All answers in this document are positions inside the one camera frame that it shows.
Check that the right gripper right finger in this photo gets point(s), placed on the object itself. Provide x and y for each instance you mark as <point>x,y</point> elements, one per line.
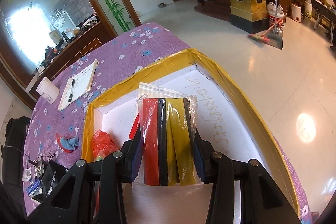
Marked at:
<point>243,189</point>

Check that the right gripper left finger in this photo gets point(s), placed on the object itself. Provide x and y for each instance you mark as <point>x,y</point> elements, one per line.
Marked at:
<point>92,192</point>

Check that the blue floral tissue pack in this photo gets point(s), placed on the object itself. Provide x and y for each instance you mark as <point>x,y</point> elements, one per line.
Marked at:
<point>35,188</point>

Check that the red plastic bag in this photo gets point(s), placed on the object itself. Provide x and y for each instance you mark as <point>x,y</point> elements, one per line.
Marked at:
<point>102,145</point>

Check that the bagged colourful sponge strips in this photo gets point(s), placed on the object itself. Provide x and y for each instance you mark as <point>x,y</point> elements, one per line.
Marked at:
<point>168,124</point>

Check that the black snack bag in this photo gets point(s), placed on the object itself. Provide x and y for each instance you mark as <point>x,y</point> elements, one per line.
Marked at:
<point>51,177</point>

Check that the red-label white pouch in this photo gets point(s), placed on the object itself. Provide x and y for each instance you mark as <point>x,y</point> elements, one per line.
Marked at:
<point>134,128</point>

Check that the red and blue cloth scrap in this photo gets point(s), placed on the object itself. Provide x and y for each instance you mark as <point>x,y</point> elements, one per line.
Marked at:
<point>68,145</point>

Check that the black backpack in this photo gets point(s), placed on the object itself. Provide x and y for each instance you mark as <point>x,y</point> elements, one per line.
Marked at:
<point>12,156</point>

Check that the gold-edged white foam box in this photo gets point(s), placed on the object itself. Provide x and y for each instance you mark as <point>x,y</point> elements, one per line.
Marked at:
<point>175,63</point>

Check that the black pen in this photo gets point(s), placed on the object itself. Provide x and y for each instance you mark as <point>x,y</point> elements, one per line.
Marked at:
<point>72,91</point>

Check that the white plastic jar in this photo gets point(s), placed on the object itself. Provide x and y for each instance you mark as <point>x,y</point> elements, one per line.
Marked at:
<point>48,90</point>

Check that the white notepad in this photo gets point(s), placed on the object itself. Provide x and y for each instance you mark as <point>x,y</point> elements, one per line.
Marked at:
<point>83,82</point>

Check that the broom and dustpan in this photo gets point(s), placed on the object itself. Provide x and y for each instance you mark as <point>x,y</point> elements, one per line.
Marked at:
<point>269,37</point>

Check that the wooden sideboard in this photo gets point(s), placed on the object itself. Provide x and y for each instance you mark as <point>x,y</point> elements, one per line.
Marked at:
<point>87,41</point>

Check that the white bucket with bags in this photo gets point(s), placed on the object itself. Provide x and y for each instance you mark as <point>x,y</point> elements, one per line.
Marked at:
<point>275,14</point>

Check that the small motor with wires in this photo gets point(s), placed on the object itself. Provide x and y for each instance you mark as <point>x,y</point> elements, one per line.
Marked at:
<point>36,168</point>

